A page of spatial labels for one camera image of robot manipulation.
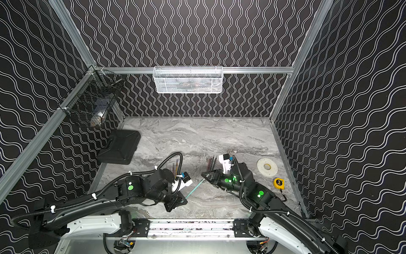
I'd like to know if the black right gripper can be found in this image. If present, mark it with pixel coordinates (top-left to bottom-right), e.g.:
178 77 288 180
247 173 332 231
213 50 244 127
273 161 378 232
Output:
202 169 247 197

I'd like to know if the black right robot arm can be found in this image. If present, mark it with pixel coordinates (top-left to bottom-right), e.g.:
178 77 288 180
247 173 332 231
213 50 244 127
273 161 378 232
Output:
201 159 348 254

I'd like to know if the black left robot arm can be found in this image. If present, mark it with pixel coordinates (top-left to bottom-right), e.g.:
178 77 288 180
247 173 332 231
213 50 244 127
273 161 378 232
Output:
10 152 188 249

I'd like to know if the white tape roll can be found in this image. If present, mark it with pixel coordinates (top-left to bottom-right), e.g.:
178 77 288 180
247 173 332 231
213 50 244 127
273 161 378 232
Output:
257 158 278 177

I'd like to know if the yellow tape measure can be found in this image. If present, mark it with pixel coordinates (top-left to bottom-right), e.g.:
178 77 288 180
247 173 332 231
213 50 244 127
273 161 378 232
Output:
273 178 287 202

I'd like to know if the black plastic case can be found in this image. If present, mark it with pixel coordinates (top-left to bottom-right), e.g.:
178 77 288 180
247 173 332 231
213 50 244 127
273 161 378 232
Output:
97 130 141 165

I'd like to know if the white wire basket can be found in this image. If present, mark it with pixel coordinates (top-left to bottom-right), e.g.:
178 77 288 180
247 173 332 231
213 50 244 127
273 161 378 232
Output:
152 71 224 94

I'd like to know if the black wire basket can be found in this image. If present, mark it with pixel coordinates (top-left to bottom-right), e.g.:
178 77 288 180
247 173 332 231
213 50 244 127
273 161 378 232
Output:
61 68 124 128

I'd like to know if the aluminium back rail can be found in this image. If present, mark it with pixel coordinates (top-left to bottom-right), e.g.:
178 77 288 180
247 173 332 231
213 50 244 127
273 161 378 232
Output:
98 66 294 75

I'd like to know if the aluminium left side rail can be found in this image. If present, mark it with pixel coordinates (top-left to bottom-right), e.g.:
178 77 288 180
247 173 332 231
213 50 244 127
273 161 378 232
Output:
1 66 95 202

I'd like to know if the aluminium corner post right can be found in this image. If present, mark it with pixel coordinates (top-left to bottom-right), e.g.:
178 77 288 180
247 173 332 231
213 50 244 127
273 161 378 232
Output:
270 0 334 122

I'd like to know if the aluminium corner post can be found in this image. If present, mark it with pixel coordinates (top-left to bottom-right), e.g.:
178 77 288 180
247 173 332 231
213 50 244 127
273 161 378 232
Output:
48 0 97 67
270 0 334 122

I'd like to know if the aluminium corner post left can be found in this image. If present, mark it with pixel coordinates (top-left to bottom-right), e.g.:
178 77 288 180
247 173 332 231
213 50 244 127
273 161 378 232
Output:
48 0 97 67

